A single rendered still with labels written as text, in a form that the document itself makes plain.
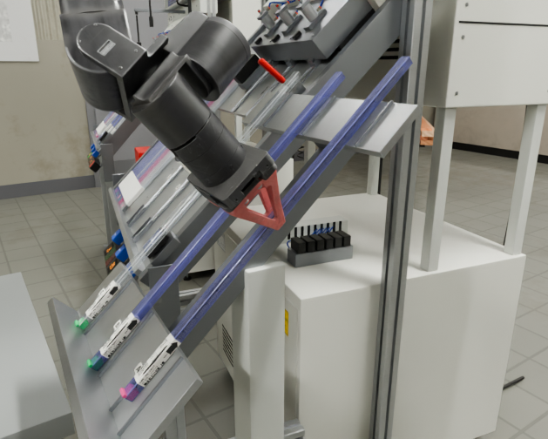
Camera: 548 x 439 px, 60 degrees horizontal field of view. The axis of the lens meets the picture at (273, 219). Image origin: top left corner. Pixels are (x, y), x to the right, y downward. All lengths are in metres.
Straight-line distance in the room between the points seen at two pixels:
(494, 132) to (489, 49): 5.60
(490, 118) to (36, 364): 6.30
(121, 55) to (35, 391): 0.58
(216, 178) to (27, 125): 4.17
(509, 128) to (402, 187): 5.66
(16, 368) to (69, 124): 3.84
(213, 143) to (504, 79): 0.84
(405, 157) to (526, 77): 0.37
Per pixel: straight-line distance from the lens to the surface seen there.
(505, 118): 6.64
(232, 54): 0.48
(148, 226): 1.05
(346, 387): 1.19
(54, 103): 4.62
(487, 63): 1.14
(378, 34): 0.96
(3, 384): 0.91
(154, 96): 0.44
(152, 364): 0.55
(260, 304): 0.67
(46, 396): 0.85
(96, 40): 0.46
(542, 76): 1.27
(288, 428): 1.15
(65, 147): 4.67
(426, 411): 1.40
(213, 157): 0.46
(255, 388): 0.74
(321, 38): 0.95
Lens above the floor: 1.08
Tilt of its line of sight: 18 degrees down
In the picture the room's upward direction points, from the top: straight up
